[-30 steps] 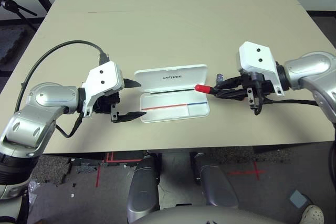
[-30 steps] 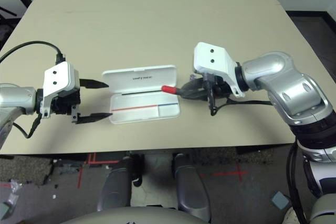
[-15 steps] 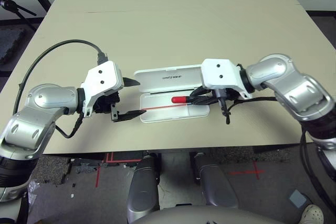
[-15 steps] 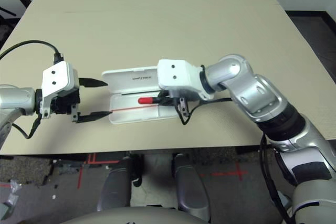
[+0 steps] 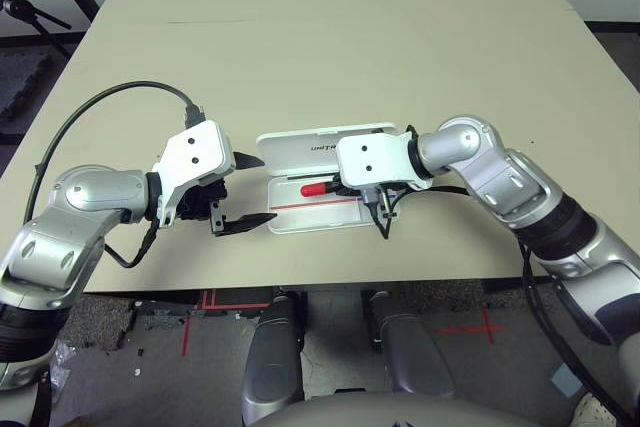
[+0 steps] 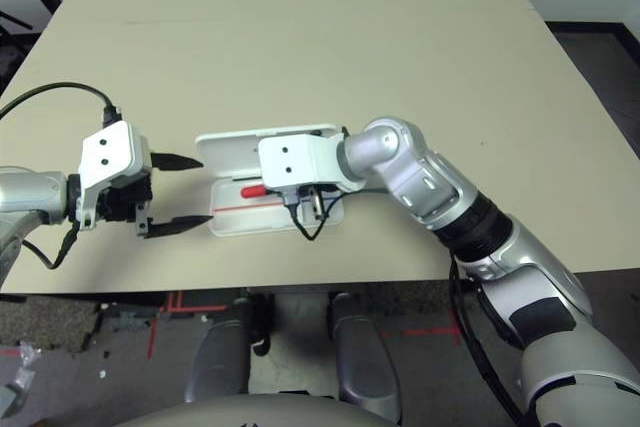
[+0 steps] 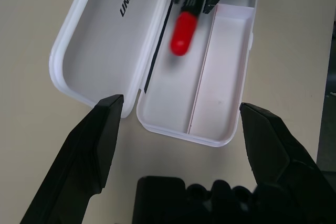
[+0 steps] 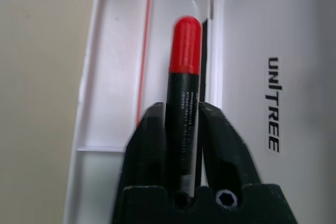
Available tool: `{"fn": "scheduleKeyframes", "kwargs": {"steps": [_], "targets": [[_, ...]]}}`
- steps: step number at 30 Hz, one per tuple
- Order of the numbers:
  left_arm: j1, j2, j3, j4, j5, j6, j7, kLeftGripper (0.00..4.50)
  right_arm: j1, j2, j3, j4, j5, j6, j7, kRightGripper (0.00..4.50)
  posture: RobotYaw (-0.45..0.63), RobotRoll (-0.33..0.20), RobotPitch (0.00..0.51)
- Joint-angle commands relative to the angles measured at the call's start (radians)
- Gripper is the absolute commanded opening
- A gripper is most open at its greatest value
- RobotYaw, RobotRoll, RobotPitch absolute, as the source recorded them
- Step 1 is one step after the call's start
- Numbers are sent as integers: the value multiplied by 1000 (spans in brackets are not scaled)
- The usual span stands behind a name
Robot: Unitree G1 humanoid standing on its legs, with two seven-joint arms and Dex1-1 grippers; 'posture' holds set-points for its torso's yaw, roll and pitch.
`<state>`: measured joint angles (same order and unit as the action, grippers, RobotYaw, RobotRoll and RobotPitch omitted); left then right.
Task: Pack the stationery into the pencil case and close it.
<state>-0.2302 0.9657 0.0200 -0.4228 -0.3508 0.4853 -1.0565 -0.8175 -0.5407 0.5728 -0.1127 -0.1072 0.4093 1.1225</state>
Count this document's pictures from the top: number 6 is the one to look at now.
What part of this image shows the clear plastic bag scrap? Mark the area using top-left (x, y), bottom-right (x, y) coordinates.
top-left (7, 340), bottom-right (40, 389)

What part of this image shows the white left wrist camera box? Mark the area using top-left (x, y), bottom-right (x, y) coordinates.
top-left (78, 120), bottom-right (153, 231)

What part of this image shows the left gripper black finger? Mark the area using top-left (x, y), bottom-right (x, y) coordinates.
top-left (151, 151), bottom-right (204, 172)
top-left (138, 215), bottom-right (215, 240)

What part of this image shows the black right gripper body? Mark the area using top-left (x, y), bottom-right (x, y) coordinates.
top-left (281, 181), bottom-right (347, 219)

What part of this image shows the grey robot torso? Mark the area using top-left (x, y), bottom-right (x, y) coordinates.
top-left (112, 392), bottom-right (397, 427)

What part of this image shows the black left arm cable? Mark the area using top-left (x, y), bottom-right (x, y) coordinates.
top-left (0, 80), bottom-right (123, 272)

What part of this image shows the white plastic pencil case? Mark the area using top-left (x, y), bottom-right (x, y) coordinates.
top-left (194, 122), bottom-right (347, 239)

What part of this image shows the grey robot left leg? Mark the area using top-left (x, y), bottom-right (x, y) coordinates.
top-left (184, 295), bottom-right (252, 404)

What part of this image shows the black foam floor mat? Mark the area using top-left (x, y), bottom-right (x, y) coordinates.
top-left (0, 44), bottom-right (24, 84)

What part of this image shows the black table underframe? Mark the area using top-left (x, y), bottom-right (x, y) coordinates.
top-left (0, 284), bottom-right (361, 304)

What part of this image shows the grey block on floor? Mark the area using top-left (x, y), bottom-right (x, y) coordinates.
top-left (0, 380), bottom-right (27, 419)

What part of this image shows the black tripod stand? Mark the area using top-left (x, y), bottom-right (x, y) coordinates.
top-left (0, 8), bottom-right (34, 48)

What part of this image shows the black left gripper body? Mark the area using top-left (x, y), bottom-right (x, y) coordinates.
top-left (97, 174), bottom-right (154, 239)

